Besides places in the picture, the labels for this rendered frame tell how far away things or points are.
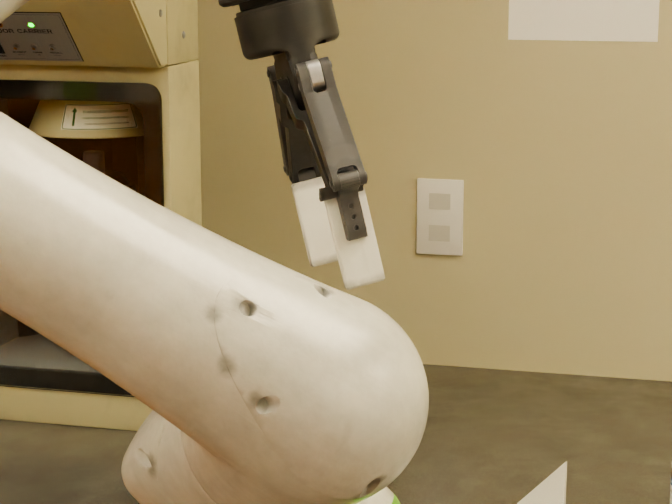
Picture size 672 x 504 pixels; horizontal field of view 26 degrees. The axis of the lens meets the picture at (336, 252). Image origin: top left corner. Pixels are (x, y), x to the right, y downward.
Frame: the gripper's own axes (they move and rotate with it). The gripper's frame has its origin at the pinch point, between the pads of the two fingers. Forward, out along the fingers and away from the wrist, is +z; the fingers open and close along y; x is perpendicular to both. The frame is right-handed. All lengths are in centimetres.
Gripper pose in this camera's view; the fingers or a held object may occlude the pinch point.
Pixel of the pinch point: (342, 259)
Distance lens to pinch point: 112.5
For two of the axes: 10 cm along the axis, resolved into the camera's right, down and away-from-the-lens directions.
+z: 2.3, 9.6, 1.6
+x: 9.5, -2.5, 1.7
